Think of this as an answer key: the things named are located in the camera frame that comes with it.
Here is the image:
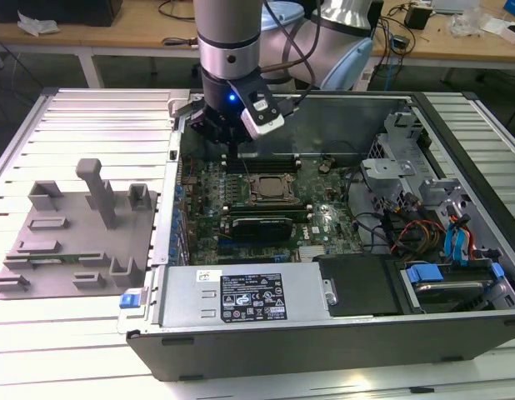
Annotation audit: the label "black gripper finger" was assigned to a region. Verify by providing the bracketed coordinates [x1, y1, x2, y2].
[188, 108, 235, 163]
[233, 124, 257, 163]

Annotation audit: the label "silver CPU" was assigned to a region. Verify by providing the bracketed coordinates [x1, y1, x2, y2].
[259, 177, 288, 197]

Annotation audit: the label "CPU socket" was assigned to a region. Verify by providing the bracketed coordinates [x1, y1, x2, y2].
[247, 172, 297, 206]

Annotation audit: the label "black round cylinder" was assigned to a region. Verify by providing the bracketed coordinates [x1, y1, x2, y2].
[203, 141, 226, 162]

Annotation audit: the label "black RAM slot bank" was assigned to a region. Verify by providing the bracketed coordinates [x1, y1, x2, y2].
[222, 202, 315, 218]
[222, 152, 303, 174]

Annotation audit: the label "green motherboard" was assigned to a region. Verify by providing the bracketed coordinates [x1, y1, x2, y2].
[180, 156, 365, 266]

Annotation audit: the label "black graphics card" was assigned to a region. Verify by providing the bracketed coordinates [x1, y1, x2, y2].
[219, 215, 294, 242]

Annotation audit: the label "wooden desk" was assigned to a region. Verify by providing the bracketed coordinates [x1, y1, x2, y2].
[0, 0, 515, 88]

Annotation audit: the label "silver metal drive cage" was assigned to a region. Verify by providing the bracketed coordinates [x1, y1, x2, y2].
[359, 107, 471, 218]

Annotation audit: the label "silver power supply with label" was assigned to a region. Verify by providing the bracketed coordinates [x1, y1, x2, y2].
[159, 262, 332, 328]

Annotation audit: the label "large black box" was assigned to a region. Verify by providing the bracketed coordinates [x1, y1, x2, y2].
[0, 0, 124, 27]

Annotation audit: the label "grey parts rack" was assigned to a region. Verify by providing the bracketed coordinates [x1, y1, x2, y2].
[0, 157, 163, 301]

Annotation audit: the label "black plastic fan shroud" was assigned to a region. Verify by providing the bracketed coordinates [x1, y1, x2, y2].
[313, 253, 404, 318]

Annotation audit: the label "crumpled white paper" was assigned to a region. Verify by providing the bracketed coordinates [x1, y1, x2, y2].
[16, 10, 62, 37]

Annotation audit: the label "small black speaker box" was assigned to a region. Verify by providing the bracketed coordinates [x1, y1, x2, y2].
[403, 3, 433, 31]

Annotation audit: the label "black open PC case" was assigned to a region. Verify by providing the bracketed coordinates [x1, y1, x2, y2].
[126, 89, 515, 383]

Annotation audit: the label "flat white box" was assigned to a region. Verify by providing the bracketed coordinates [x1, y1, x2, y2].
[431, 0, 483, 14]

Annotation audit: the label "clear plastic bags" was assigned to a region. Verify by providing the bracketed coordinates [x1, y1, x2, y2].
[445, 7, 508, 39]

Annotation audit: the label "hard disk in blue carrier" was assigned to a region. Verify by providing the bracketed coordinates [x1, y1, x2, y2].
[402, 261, 507, 313]

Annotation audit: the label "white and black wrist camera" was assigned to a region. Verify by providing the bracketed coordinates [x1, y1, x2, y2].
[230, 77, 286, 137]

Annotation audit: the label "black camera cable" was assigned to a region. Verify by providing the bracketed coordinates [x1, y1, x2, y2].
[261, 0, 325, 110]

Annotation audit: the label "red yellow black wire bundle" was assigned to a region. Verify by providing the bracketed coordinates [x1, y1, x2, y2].
[390, 220, 446, 255]

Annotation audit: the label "blue flat data wire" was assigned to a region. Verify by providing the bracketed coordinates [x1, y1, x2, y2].
[443, 214, 473, 268]

